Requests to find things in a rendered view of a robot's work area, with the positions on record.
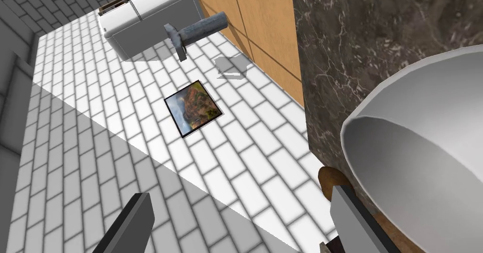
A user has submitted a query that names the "white bowl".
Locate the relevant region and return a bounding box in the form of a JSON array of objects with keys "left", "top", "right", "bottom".
[{"left": 340, "top": 45, "right": 483, "bottom": 253}]

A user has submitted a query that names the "wooden cabinet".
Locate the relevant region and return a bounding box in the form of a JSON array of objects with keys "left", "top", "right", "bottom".
[{"left": 186, "top": 0, "right": 305, "bottom": 107}]

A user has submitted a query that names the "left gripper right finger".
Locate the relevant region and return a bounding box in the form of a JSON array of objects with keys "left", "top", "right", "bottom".
[{"left": 330, "top": 185, "right": 401, "bottom": 253}]

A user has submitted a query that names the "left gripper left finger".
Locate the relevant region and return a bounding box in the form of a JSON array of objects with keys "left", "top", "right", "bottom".
[{"left": 92, "top": 192, "right": 155, "bottom": 253}]

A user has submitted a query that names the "white refrigerator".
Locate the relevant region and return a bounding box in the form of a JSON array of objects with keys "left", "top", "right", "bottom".
[{"left": 97, "top": 0, "right": 206, "bottom": 61}]

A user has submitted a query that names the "framed landscape picture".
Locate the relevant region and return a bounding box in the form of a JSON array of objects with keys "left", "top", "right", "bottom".
[{"left": 164, "top": 80, "right": 223, "bottom": 138}]

